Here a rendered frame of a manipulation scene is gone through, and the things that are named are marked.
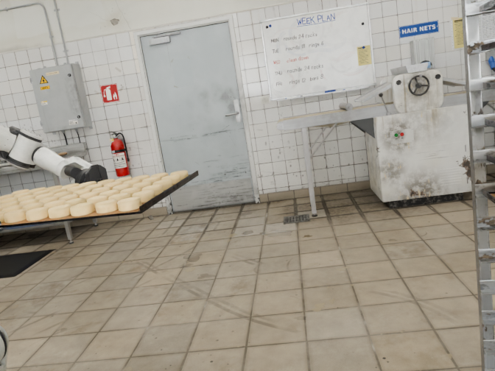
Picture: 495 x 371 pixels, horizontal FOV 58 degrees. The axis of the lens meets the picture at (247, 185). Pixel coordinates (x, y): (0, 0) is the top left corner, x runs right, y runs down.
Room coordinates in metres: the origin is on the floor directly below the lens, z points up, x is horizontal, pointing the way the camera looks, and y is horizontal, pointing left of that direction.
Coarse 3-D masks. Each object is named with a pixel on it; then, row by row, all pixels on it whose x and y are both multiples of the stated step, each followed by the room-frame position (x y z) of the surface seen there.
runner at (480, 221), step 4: (484, 216) 1.12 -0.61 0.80; (488, 216) 1.12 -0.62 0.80; (492, 216) 1.12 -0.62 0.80; (480, 220) 1.12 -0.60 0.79; (484, 220) 1.12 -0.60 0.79; (488, 220) 1.12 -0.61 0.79; (492, 220) 1.12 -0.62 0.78; (480, 224) 1.12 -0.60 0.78; (484, 224) 1.12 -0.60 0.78; (488, 224) 1.12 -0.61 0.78; (492, 224) 1.12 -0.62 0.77; (480, 228) 1.11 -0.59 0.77; (484, 228) 1.11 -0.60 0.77; (488, 228) 1.10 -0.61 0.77; (492, 228) 1.10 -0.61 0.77
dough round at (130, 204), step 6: (126, 198) 0.96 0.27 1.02; (132, 198) 0.95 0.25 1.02; (138, 198) 0.93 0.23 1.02; (120, 204) 0.92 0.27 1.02; (126, 204) 0.91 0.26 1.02; (132, 204) 0.91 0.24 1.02; (138, 204) 0.93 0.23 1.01; (120, 210) 0.92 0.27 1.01; (126, 210) 0.91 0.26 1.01; (132, 210) 0.92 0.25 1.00
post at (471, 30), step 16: (464, 0) 1.13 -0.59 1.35; (464, 16) 1.14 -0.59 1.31; (464, 32) 1.14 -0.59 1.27; (464, 48) 1.15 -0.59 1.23; (480, 64) 1.12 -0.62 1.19; (480, 96) 1.12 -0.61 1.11; (480, 112) 1.12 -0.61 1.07; (480, 128) 1.12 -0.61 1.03; (480, 144) 1.12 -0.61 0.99; (480, 176) 1.12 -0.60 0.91; (480, 208) 1.13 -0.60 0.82; (480, 240) 1.13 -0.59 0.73; (480, 272) 1.13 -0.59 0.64; (480, 304) 1.13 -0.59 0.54; (480, 320) 1.14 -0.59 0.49; (480, 336) 1.15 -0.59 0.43
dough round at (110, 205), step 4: (108, 200) 0.96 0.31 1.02; (112, 200) 0.96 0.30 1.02; (116, 200) 0.95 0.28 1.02; (96, 204) 0.94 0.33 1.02; (100, 204) 0.93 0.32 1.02; (104, 204) 0.93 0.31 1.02; (108, 204) 0.93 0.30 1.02; (112, 204) 0.93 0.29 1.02; (116, 204) 0.94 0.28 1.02; (96, 208) 0.93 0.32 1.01; (100, 208) 0.93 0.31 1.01; (104, 208) 0.92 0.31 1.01; (108, 208) 0.93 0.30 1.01; (112, 208) 0.93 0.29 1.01; (116, 208) 0.94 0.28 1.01; (96, 212) 0.94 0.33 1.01; (100, 212) 0.93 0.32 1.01; (104, 212) 0.92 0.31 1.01; (108, 212) 0.93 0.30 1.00
